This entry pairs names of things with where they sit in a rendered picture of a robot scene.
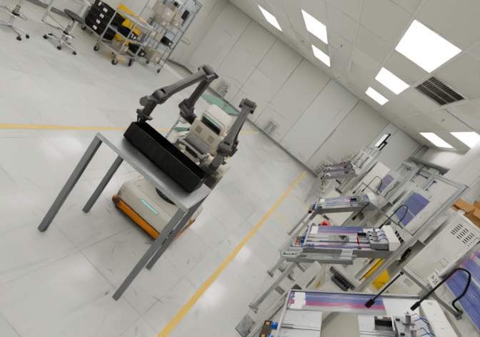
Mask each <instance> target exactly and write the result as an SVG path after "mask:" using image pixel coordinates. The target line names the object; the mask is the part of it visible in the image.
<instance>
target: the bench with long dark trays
mask: <svg viewBox="0 0 480 337"><path fill-rule="evenodd" d="M75 1H77V2H79V3H80V4H83V7H82V8H81V11H80V12H79V15H78V16H80V17H81V16H82V14H83V13H84V11H85V9H86V7H87V6H88V5H89V6H91V4H90V3H89V2H88V1H87V0H75ZM54 2H55V0H51V1H50V3H49V5H48V7H47V9H46V11H45V13H44V15H43V17H42V19H43V20H41V21H40V20H38V19H35V18H33V17H30V16H27V15H26V14H23V15H24V16H25V17H26V18H27V19H29V20H32V21H35V22H37V23H40V24H43V25H45V26H48V27H51V28H53V29H56V30H57V28H56V26H53V25H51V24H48V23H46V22H44V20H45V19H46V17H47V15H48V16H49V17H50V18H51V19H53V20H54V21H55V22H56V23H57V24H58V25H59V26H60V27H61V28H63V29H65V30H66V27H65V26H63V25H62V24H61V23H60V22H59V21H57V20H56V19H55V18H54V17H53V16H52V15H51V14H50V13H49V12H50V10H51V8H52V6H53V4H54ZM4 8H5V9H6V10H8V11H11V12H12V11H13V10H12V9H9V8H6V7H4ZM11 12H10V13H11ZM77 24H78V22H77V21H75V22H74V23H73V25H72V27H71V29H70V30H69V32H70V33H71V34H72V33H73V31H74V29H75V27H76V25H77Z"/></svg>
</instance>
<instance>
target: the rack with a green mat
mask: <svg viewBox="0 0 480 337"><path fill-rule="evenodd" d="M226 93H227V91H225V92H224V93H223V95H222V96H221V98H217V97H215V96H210V95H208V94H204V93H203V94H202V95H201V96H200V97H201V98H202V99H203V100H205V101H206V102H207V103H208V104H209V105H212V104H216V105H217V106H218V107H219V108H220V109H221V110H223V111H224V112H225V113H227V114H228V115H230V116H238V115H239V113H238V112H236V111H235V110H234V109H233V108H231V107H230V106H229V105H228V104H229V102H228V101H227V102H224V101H223V100H222V99H223V98H224V96H225V95H226ZM180 118H181V116H179V118H178V119H177V120H176V122H175V123H174V125H173V126H172V127H171V129H170V130H169V132H168V134H167V135H166V136H165V138H166V139H168V137H169V135H170V134H171V132H172V131H175V132H176V133H177V134H178V133H179V132H182V131H187V130H188V129H189V128H185V127H176V125H177V124H178V122H179V119H180ZM233 125H234V122H233V124H232V125H231V127H232V126H233ZM231 127H230V128H229V130H228V131H227V132H226V134H228V133H229V132H230V130H231Z"/></svg>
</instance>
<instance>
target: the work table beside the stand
mask: <svg viewBox="0 0 480 337"><path fill-rule="evenodd" d="M125 131H126V129H125V130H115V131H98V132H97V134H96V135H95V137H94V139H93V141H92V142H91V143H90V145H89V147H88V149H87V150H86V152H85V153H84V155H83V156H82V158H81V160H80V161H79V162H78V164H77V166H76V168H75V169H74V171H73V172H72V174H71V175H70V177H69V179H68V180H67V182H66V183H65V185H64V187H63V188H62V190H61V191H60V193H59V195H58V196H57V197H56V199H55V201H54V202H53V204H52V205H51V208H50V209H49V210H48V212H47V214H46V215H45V217H44V219H43V220H42V222H41V223H40V224H39V227H38V229H39V230H40V232H43V231H46V230H47V228H48V227H49V225H50V224H51V222H52V221H53V219H54V217H55V216H56V215H57V213H58V211H59V209H60V208H61V207H62V205H63V204H64V202H65V200H66V199H67V197H68V196H69V194H70V193H71V191H72V189H73V188H74V186H75V185H76V183H77V181H78V180H79V179H80V177H81V175H82V173H83V172H84V171H85V169H86V167H87V166H88V165H89V163H90V161H91V160H92V158H93V157H94V155H95V153H96V152H97V150H98V149H99V147H100V145H101V144H102V142H104V143H105V144H106V145H107V146H108V147H109V148H111V149H112V150H113V151H114V152H116V153H117V154H118V156H117V158H116V160H115V161H114V162H113V164H112V165H111V167H110V169H109V170H108V171H107V173H106V175H105V176H104V177H103V179H102V180H101V182H100V184H99V185H98V186H97V188H96V190H95V191H94V192H93V194H92V195H91V197H90V199H89V200H88V201H87V203H86V205H85V207H84V208H83V209H82V211H83V212H84V213H88V212H89V211H90V210H91V208H92V206H93V205H94V204H95V203H96V201H97V199H98V198H99V197H100V195H101V193H102V192H103V190H104V189H105V188H106V186H107V184H108V183H109V182H110V180H111V178H112V177H113V175H114V174H115V173H116V171H117V169H118V168H119V167H120V165H121V163H122V162H123V160H125V161H126V162H127V163H128V164H129V165H130V166H132V167H133V168H134V169H135V170H137V171H138V172H139V173H140V174H141V175H142V176H143V177H144V178H146V179H147V180H148V181H149V182H150V183H152V184H153V185H154V186H155V187H156V188H158V190H160V192H162V193H163V194H164V195H165V196H167V197H168V198H169V199H170V200H171V201H173V202H174V203H175V204H176V205H177V206H178V207H179V210H178V211H177V212H176V213H175V214H174V216H173V217H172V219H171V220H170V221H169V222H168V223H167V225H166V226H165V228H164V229H163V231H162V232H161V233H160V234H159V236H158V237H157V238H156V240H155V241H154V242H153V243H152V245H151V246H150V247H149V249H148V250H147V252H146V253H145V254H144V255H143V256H142V258H141V259H140V261H139V262H138V263H137V264H136V266H135V267H134V268H133V270H132V271H131V273H130V274H129V275H128V276H127V277H126V279H125V280H124V282H123V283H122V284H121V285H120V287H119V288H118V289H117V291H116V292H115V294H114V295H113V296H112V298H113V299H114V300H115V301H117V300H119V299H120V298H121V296H122V295H123V293H124V292H125V290H126V289H127V288H128V287H129V286H130V284H131V283H132V281H133V280H134V279H135V278H136V277H137V275H138V274H139V273H140V271H141V270H142V268H143V267H144V266H145V265H146V264H147V262H148V261H149V259H150V258H151V257H152V256H153V255H154V253H155V252H156V250H157V249H158V248H159V247H160V245H161V244H162V243H163V242H164V240H165V239H166V237H167V236H168V235H169V234H170V233H171V231H172V230H173V229H174V227H175V226H176V224H177V223H178V222H179V221H180V220H181V218H182V217H183V215H184V214H185V213H186V212H187V211H188V210H189V211H188V212H187V214H186V215H185V216H184V217H183V218H182V220H181V221H180V223H179V224H178V225H177V227H176V228H175V229H174V230H173V231H172V233H171V234H170V236H169V237H168V238H167V239H166V240H165V242H164V243H163V245H162V246H161V247H160V249H159V250H158V251H157V252H156V254H155V255H154V256H153V258H152V259H151V260H150V262H148V264H147V265H146V268H147V269H148V270H150V269H151V268H152V267H153V266H154V264H155V263H156V262H157V261H158V260H159V258H160V257H161V255H162V254H163V253H164V252H165V250H166V249H167V248H168V247H169V245H170V244H171V242H172V241H173V240H174V239H175V238H176V236H177V235H178V234H179V232H180V231H181V230H182V228H183V227H184V226H185V225H186V224H187V222H188V221H189V219H190V218H191V217H192V216H193V215H194V213H195V212H196V211H197V209H198V208H199V207H200V205H202V203H203V202H204V201H205V199H206V198H207V196H208V195H209V194H210V193H211V192H212V190H211V189H210V188H209V187H208V186H206V185H205V184H204V183H203V185H202V186H201V187H200V188H198V189H197V190H195V191H194V192H192V193H190V192H189V191H187V190H186V189H185V188H184V187H183V186H182V185H181V184H180V183H178V182H177V181H176V180H175V179H173V178H172V177H171V176H170V175H168V173H167V172H165V171H164V170H163V169H162V168H161V167H160V166H158V165H157V164H156V163H154V162H153V161H152V160H151V159H150V158H149V157H148V156H147V155H146V154H144V153H143V152H142V151H141V150H139V149H138V148H137V147H136V146H135V145H133V144H132V142H130V141H129V140H128V139H127V138H125V137H124V136H123V135H124V133H125Z"/></svg>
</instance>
